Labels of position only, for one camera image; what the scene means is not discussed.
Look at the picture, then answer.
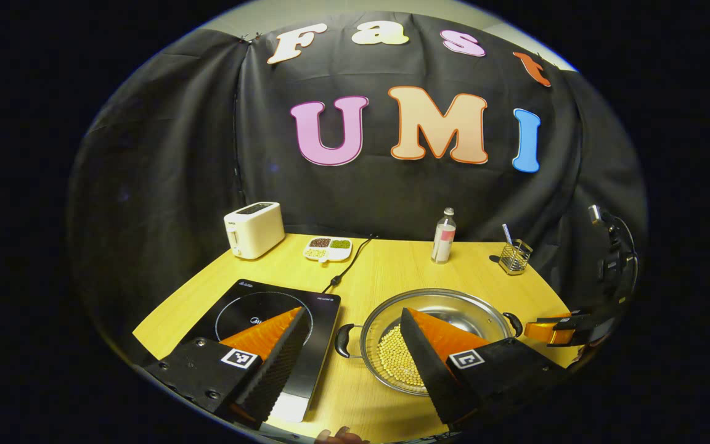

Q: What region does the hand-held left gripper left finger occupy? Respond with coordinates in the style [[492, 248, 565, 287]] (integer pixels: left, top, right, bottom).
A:
[[142, 306, 312, 430]]

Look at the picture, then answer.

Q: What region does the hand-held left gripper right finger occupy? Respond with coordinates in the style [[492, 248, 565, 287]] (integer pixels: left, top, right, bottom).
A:
[[399, 307, 571, 432]]

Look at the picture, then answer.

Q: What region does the pile of soybeans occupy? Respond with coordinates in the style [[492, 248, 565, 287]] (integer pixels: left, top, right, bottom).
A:
[[377, 325, 426, 389]]

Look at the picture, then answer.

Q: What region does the stainless steel pot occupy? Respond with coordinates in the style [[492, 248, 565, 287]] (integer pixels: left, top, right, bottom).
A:
[[333, 288, 523, 397]]

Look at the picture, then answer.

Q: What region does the black induction cooktop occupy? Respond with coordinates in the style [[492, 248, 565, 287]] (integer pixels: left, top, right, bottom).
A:
[[176, 279, 341, 424]]

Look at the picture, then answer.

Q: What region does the clear bottle with pink label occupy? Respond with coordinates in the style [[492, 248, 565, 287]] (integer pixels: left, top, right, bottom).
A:
[[431, 207, 457, 265]]

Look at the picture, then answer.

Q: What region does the white divided dish of beans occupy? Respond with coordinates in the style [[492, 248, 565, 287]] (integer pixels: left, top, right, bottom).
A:
[[303, 237, 353, 264]]

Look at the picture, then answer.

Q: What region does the white toaster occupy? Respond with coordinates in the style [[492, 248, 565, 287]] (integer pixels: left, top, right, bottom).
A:
[[224, 202, 285, 260]]

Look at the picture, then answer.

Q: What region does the black backdrop cloth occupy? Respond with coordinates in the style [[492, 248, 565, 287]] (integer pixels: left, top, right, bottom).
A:
[[68, 12, 648, 346]]

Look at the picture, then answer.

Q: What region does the black power cable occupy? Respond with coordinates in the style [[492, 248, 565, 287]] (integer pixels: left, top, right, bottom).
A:
[[322, 234, 379, 294]]

